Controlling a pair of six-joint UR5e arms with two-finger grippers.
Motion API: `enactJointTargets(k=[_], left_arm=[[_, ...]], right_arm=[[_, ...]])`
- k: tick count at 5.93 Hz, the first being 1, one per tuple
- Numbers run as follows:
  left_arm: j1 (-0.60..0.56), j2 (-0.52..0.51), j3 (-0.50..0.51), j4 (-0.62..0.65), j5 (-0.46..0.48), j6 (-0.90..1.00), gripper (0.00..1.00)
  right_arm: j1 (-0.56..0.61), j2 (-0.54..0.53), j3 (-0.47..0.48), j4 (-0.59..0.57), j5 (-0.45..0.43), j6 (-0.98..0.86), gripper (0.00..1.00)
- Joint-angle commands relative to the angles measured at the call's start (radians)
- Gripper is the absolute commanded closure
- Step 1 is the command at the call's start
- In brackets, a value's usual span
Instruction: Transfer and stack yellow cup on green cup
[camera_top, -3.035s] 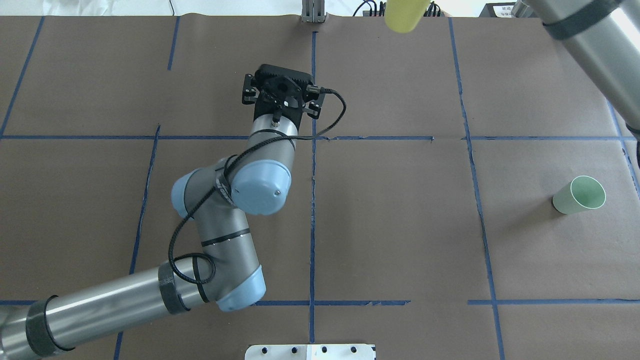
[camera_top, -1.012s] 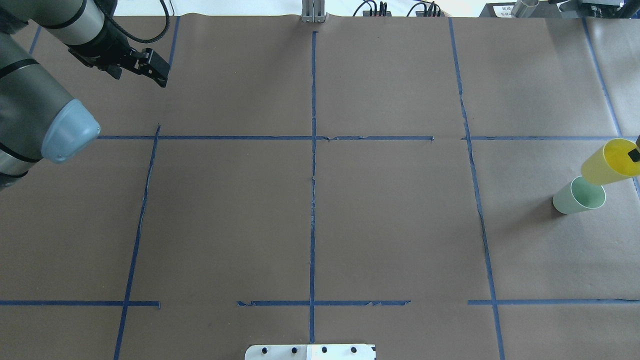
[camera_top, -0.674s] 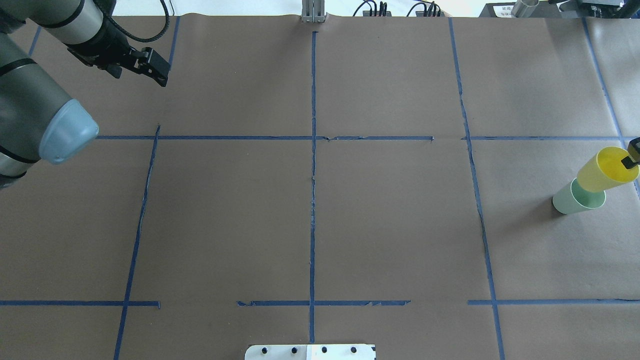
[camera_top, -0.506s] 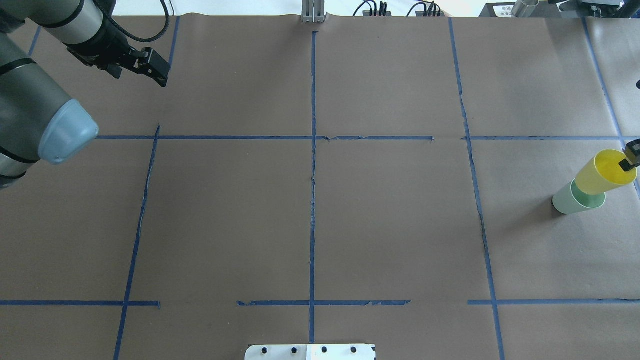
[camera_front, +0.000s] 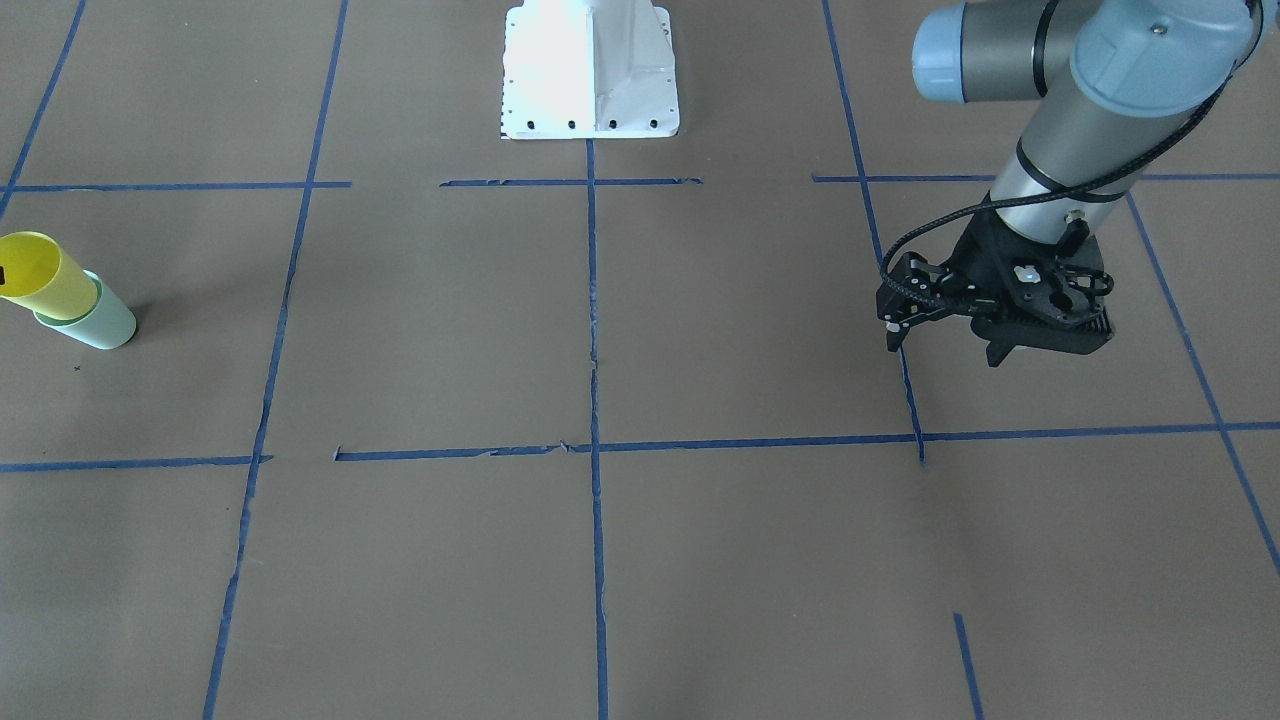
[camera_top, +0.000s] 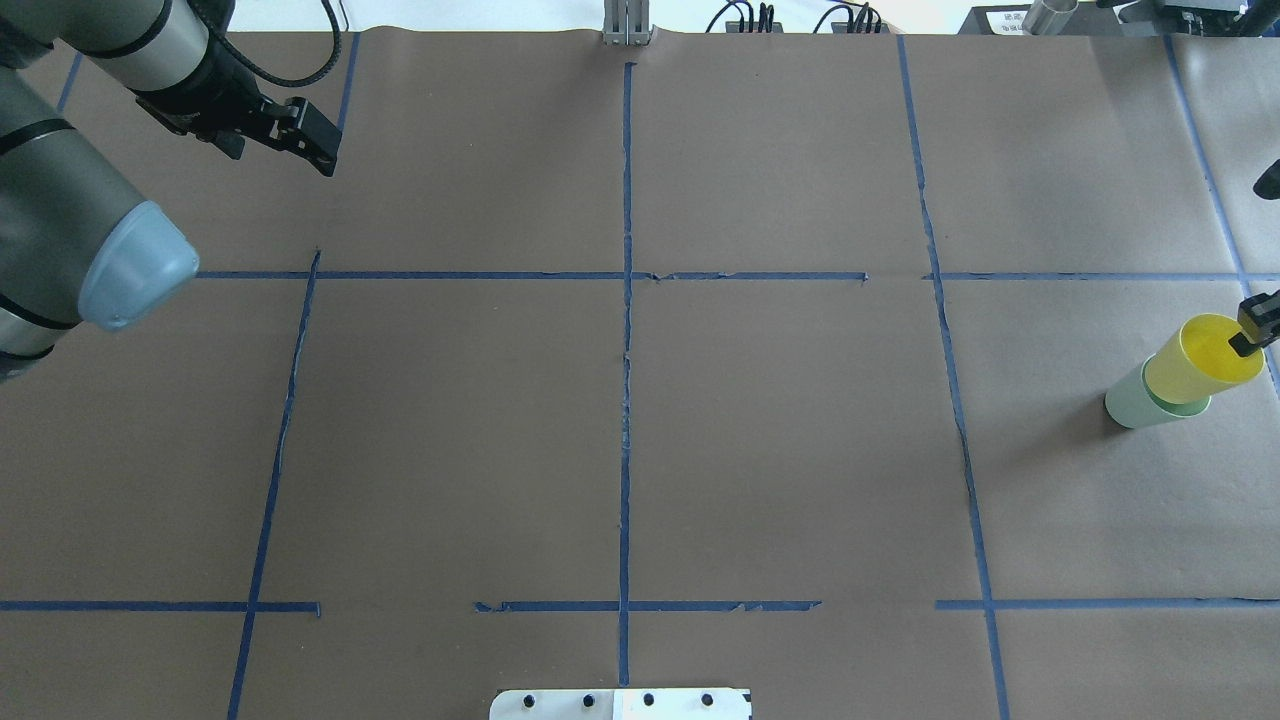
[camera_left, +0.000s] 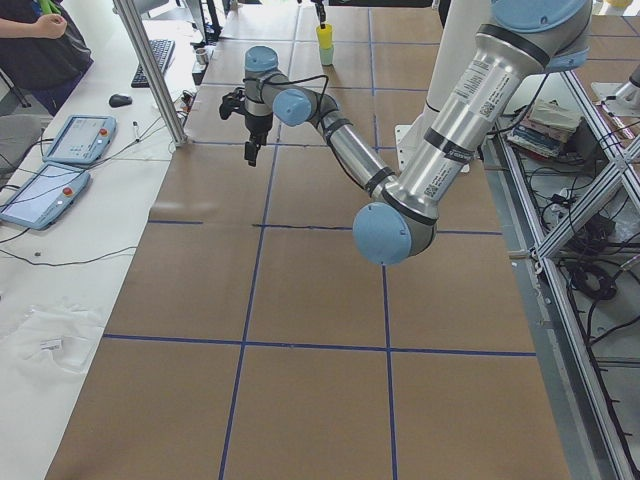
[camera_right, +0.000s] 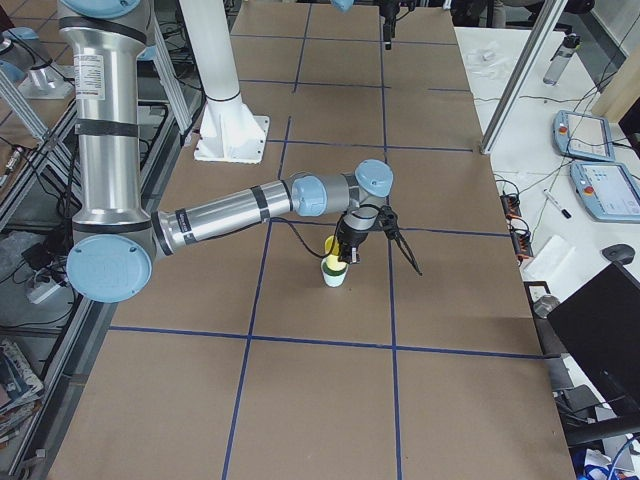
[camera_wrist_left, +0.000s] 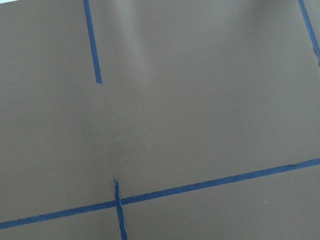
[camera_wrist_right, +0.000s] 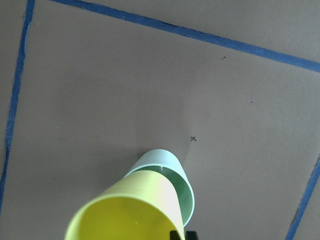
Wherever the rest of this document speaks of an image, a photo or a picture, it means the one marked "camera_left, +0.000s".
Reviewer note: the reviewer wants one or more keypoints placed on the clear plastic bag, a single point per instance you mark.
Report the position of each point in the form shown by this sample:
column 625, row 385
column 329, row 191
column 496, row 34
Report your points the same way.
column 65, row 336

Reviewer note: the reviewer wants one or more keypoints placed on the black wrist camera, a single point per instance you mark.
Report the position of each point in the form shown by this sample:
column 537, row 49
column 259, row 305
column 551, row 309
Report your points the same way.
column 232, row 102

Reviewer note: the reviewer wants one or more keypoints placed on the small metal cup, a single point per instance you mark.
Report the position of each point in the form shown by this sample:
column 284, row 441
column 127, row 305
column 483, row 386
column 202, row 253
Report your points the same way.
column 201, row 55

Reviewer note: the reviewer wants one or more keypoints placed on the black computer mouse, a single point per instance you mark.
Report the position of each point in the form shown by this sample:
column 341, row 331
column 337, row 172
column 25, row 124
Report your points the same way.
column 119, row 100

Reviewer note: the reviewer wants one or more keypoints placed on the stack of magazines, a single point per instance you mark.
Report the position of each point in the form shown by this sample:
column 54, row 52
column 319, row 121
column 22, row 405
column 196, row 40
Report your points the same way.
column 546, row 129

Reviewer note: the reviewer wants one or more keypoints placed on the upper blue teach pendant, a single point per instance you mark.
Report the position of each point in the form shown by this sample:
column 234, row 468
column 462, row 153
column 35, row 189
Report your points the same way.
column 82, row 140

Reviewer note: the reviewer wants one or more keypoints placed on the aluminium side frame rail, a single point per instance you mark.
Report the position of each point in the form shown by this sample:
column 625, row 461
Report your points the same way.
column 572, row 228

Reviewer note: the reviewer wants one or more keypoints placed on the green plastic cup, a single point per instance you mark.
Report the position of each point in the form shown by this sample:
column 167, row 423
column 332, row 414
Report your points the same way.
column 326, row 56

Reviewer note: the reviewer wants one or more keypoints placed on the lower blue teach pendant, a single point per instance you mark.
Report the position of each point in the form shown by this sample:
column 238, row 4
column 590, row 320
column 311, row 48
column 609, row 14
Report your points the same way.
column 45, row 196

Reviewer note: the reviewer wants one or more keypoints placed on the person in dark clothes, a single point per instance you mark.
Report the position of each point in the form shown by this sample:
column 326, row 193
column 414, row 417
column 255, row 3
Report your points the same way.
column 43, row 50

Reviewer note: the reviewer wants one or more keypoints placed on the yellow plastic cup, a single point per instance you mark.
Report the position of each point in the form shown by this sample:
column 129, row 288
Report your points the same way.
column 324, row 33

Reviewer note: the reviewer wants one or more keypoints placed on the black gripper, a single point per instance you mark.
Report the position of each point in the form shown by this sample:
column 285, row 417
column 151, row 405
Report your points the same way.
column 257, row 127

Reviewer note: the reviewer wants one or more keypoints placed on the blue teach pendant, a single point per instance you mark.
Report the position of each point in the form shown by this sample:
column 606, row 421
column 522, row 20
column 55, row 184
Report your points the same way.
column 45, row 196
column 82, row 140

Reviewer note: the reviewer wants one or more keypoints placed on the aluminium frame post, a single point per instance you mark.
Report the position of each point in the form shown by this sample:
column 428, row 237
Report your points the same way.
column 137, row 34

